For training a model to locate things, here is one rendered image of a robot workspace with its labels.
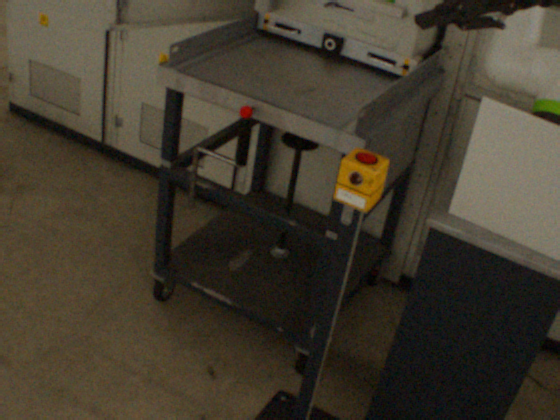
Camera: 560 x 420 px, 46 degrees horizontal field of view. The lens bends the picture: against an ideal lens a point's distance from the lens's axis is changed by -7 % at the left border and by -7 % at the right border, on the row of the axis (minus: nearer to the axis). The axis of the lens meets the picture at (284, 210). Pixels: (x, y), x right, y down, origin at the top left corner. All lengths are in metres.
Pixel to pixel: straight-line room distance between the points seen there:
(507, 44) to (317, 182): 1.14
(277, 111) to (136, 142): 1.36
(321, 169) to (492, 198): 1.09
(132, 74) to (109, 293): 0.97
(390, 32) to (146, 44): 1.12
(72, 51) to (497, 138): 2.07
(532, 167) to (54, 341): 1.49
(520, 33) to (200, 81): 0.82
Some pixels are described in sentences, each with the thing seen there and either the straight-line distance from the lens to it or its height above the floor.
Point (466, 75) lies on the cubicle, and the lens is 2.26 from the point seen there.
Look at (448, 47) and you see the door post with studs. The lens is 2.26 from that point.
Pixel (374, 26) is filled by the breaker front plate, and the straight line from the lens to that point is 2.09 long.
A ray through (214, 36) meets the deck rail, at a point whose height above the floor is 0.89.
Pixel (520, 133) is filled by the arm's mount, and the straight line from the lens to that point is 1.53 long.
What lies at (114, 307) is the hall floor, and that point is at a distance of 2.35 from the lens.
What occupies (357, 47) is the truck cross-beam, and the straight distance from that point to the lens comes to 2.11.
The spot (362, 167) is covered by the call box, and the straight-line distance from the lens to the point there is 1.42.
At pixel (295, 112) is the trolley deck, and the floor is 0.85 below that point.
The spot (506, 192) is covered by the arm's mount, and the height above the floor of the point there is 0.86.
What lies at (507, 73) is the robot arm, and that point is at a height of 1.06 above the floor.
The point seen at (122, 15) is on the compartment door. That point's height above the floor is 0.89.
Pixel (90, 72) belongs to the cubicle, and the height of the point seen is 0.38.
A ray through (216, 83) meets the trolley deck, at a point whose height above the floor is 0.85.
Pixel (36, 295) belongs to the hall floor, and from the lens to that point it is 2.40.
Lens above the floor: 1.55
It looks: 32 degrees down
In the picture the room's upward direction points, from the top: 10 degrees clockwise
